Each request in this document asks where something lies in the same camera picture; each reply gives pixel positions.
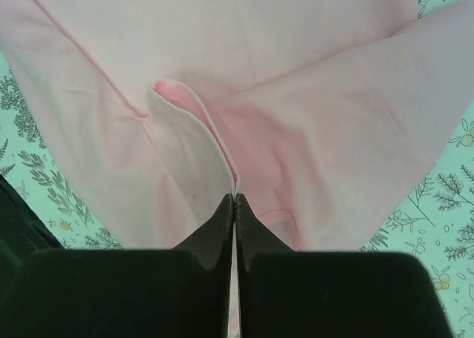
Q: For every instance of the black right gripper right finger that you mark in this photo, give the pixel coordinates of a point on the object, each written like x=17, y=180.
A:
x=287, y=293

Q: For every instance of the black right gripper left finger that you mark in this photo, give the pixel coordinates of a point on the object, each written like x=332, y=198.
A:
x=180, y=292

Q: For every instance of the pink t shirt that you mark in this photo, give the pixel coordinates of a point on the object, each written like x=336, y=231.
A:
x=237, y=93

